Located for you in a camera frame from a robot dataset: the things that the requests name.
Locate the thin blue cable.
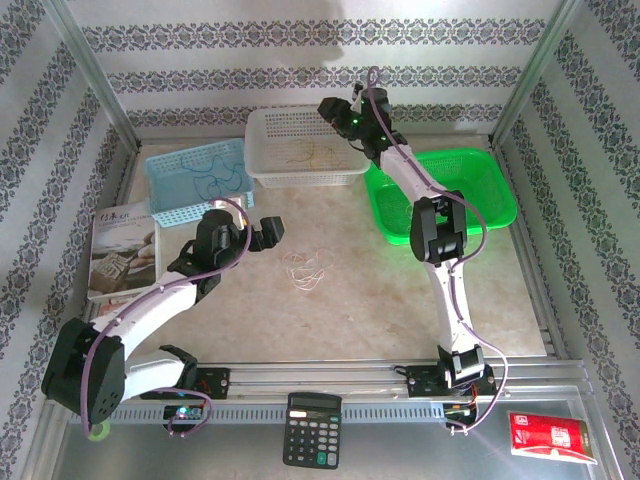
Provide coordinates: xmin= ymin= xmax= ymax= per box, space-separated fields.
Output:
xmin=193 ymin=172 xmax=224 ymax=200
xmin=178 ymin=153 xmax=242 ymax=191

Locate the red foil packet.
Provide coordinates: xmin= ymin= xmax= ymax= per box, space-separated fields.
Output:
xmin=507 ymin=410 xmax=599 ymax=465

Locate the left controller board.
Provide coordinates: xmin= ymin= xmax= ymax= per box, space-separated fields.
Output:
xmin=163 ymin=404 xmax=205 ymax=421

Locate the aluminium frame post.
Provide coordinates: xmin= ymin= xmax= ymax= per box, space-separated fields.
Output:
xmin=42 ymin=0 xmax=144 ymax=151
xmin=489 ymin=0 xmax=586 ymax=149

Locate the aluminium mounting rail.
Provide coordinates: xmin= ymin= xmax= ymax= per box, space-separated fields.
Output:
xmin=47 ymin=359 xmax=586 ymax=401

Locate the grey slotted cable duct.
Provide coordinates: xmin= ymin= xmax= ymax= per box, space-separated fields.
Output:
xmin=109 ymin=403 xmax=446 ymax=425

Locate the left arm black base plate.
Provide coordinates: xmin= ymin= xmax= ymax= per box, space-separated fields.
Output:
xmin=142 ymin=367 xmax=232 ymax=401

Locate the thin yellow cable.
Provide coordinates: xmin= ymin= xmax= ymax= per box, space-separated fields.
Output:
xmin=309 ymin=142 xmax=344 ymax=169
xmin=285 ymin=139 xmax=317 ymax=167

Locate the picture book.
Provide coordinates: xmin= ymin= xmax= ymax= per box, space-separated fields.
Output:
xmin=88 ymin=200 xmax=164 ymax=304

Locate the controller board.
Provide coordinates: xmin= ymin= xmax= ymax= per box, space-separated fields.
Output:
xmin=163 ymin=404 xmax=205 ymax=421
xmin=443 ymin=402 xmax=479 ymax=421

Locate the green plastic basket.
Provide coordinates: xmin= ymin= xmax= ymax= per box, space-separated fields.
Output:
xmin=363 ymin=147 xmax=519 ymax=246

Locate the pink paper packet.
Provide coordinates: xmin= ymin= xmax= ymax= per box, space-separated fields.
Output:
xmin=97 ymin=299 xmax=129 ymax=320

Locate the light blue plastic basket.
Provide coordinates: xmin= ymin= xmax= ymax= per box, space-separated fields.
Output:
xmin=143 ymin=138 xmax=256 ymax=226

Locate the right controller board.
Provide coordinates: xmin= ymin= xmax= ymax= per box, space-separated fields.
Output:
xmin=443 ymin=402 xmax=479 ymax=421

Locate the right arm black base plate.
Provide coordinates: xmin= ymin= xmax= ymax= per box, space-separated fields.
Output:
xmin=405 ymin=364 xmax=497 ymax=400

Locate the black desk calculator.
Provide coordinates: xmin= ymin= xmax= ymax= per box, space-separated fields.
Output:
xmin=282 ymin=392 xmax=344 ymax=470

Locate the white plastic basket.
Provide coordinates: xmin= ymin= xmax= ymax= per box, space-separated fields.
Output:
xmin=243 ymin=107 xmax=372 ymax=190

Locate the pile of rubber bands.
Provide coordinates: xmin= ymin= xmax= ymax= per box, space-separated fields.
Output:
xmin=282 ymin=248 xmax=337 ymax=292

